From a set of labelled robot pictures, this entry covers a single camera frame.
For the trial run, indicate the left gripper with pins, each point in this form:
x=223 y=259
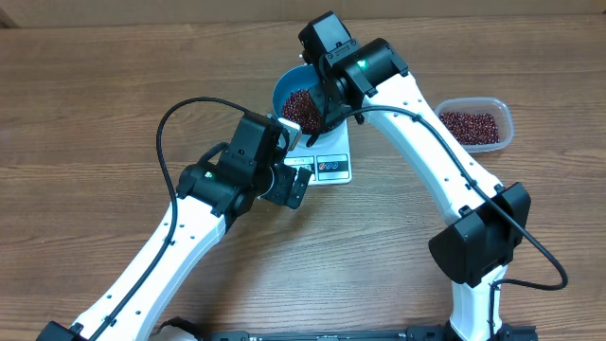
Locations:
x=286 y=175

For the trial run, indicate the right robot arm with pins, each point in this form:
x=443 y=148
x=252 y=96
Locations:
x=485 y=220

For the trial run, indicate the blue bowl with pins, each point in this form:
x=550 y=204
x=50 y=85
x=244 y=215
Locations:
x=300 y=77

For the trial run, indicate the red beans in bowl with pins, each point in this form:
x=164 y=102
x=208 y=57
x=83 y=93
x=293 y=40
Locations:
x=300 y=108

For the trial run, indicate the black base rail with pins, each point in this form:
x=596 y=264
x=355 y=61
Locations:
x=331 y=335

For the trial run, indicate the clear plastic container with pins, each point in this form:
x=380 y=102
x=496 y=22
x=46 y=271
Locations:
x=481 y=105

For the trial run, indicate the white digital kitchen scale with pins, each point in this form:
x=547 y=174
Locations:
x=328 y=158

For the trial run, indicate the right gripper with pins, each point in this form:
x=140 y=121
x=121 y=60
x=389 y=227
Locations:
x=328 y=99

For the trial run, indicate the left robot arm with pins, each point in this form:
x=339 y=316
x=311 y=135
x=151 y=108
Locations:
x=209 y=196

